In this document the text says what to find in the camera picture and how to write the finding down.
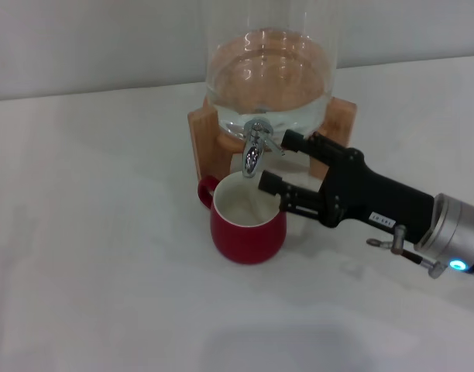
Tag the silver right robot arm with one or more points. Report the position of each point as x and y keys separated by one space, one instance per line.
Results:
x=454 y=236

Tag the metal plug connector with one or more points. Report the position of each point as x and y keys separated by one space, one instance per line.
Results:
x=434 y=268
x=393 y=240

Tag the glass water dispenser jar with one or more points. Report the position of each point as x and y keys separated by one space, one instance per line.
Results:
x=272 y=77

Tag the chrome faucet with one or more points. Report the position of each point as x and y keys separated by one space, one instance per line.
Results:
x=252 y=155

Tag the wooden dispenser stand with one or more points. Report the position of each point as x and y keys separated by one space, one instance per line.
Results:
x=210 y=147

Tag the red ceramic cup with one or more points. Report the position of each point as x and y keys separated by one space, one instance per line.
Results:
x=244 y=244

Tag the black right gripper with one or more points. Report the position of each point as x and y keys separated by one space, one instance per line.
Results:
x=372 y=193

